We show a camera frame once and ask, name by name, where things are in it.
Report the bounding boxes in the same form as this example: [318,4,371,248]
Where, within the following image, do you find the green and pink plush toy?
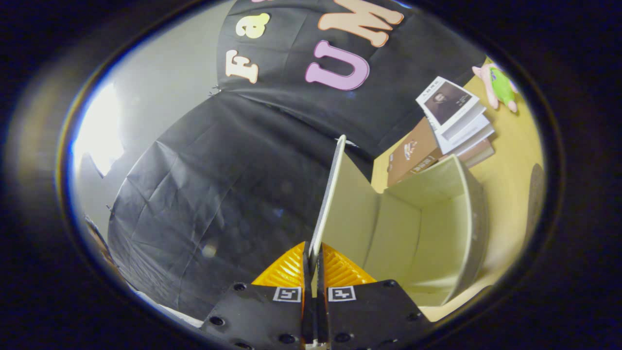
[472,63,519,113]

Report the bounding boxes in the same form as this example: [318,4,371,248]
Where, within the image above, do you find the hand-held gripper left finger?
[200,242,315,350]

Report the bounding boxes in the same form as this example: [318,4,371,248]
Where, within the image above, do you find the white portrait cover book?
[415,76,486,141]

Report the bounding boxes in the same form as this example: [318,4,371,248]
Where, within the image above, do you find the black backdrop cloth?
[80,0,486,321]

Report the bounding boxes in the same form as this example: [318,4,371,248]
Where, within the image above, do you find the plain white book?
[434,114,495,156]

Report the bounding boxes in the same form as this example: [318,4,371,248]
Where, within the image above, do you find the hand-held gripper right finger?
[317,243,431,350]

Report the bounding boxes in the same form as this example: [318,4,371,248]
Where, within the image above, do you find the grey lidded storage box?
[309,135,489,308]

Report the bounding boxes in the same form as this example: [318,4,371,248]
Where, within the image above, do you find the brown cover book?
[387,117,444,188]

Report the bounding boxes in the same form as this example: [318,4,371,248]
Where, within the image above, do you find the thin brown-edged book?
[440,139,496,169]

